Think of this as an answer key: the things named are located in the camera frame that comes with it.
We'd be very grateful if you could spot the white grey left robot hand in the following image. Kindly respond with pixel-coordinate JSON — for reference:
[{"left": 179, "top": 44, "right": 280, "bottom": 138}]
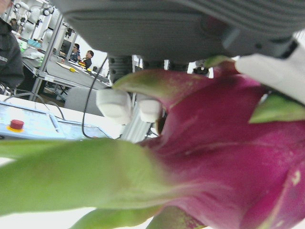
[{"left": 51, "top": 0, "right": 305, "bottom": 125}]

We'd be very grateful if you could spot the pink green dragon fruit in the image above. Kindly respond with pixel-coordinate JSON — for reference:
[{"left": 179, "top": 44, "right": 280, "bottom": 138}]
[{"left": 0, "top": 54, "right": 305, "bottom": 229}]

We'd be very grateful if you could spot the seated person with glasses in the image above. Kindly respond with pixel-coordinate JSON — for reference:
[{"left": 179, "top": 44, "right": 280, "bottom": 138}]
[{"left": 81, "top": 50, "right": 93, "bottom": 70}]

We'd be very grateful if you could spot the seated person dark jacket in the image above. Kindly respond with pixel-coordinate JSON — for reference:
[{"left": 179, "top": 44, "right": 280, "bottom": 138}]
[{"left": 69, "top": 43, "right": 81, "bottom": 62}]

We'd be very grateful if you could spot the grey work table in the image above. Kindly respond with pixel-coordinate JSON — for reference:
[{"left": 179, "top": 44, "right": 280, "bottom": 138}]
[{"left": 22, "top": 57, "right": 112, "bottom": 91}]

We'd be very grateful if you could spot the aluminium extrusion profile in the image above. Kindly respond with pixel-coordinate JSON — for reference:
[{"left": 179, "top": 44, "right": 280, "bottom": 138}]
[{"left": 121, "top": 93, "right": 164, "bottom": 144}]

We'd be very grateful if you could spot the grey chair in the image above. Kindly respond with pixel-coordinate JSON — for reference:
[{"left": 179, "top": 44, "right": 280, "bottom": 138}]
[{"left": 64, "top": 87, "right": 105, "bottom": 117}]

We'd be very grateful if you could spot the person in black jacket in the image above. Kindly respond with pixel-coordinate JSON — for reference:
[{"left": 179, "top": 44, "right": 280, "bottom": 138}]
[{"left": 0, "top": 0, "right": 25, "bottom": 93}]

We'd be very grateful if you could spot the blue teach pendant red button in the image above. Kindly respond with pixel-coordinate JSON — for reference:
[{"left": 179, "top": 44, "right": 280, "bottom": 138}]
[{"left": 0, "top": 101, "right": 60, "bottom": 141}]

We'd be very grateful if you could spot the aluminium frame post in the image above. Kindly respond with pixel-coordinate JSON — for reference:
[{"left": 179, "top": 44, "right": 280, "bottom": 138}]
[{"left": 30, "top": 16, "right": 65, "bottom": 101}]

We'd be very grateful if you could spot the black pendant cable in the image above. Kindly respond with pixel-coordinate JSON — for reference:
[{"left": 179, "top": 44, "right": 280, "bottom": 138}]
[{"left": 81, "top": 57, "right": 112, "bottom": 139}]

